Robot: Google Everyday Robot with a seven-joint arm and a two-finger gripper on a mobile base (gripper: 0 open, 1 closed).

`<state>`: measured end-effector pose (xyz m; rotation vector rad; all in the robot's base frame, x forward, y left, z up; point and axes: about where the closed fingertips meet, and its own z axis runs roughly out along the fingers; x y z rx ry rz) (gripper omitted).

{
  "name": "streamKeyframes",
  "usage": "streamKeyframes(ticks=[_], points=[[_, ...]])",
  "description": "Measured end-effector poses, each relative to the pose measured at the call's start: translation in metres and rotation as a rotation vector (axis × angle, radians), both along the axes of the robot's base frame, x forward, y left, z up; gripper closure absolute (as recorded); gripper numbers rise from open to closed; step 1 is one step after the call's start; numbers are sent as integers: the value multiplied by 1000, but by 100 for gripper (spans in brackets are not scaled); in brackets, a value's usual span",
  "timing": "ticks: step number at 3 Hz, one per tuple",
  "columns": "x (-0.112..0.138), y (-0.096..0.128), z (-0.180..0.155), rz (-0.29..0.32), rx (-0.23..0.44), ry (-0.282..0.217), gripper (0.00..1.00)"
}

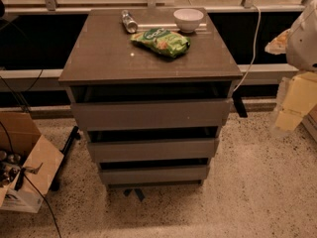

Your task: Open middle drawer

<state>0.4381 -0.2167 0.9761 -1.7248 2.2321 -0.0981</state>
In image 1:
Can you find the white ceramic bowl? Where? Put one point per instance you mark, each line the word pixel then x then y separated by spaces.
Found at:
pixel 188 20

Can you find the silver metal can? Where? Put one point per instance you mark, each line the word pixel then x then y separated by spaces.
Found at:
pixel 129 22

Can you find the grey top drawer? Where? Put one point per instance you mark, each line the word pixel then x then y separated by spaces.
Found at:
pixel 151 114

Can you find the grey drawer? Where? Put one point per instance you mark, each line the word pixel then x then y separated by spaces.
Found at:
pixel 153 150
pixel 151 114
pixel 155 175

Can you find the black stand leg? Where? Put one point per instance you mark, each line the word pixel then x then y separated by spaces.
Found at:
pixel 74 135

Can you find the grey bottom drawer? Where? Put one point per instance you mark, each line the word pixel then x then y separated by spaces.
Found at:
pixel 155 175

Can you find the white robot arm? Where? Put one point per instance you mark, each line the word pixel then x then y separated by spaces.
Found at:
pixel 302 40

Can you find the green chip bag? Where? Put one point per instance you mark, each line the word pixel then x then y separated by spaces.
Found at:
pixel 163 42

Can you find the open cardboard box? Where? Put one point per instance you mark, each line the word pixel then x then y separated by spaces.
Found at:
pixel 20 135

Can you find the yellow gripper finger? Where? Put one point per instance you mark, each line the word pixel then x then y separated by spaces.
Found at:
pixel 278 46

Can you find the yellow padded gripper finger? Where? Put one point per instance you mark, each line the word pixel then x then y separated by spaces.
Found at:
pixel 296 97

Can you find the grey three-drawer cabinet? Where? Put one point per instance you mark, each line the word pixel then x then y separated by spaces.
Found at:
pixel 106 67

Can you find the cardboard box at right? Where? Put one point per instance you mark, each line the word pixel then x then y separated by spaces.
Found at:
pixel 310 123

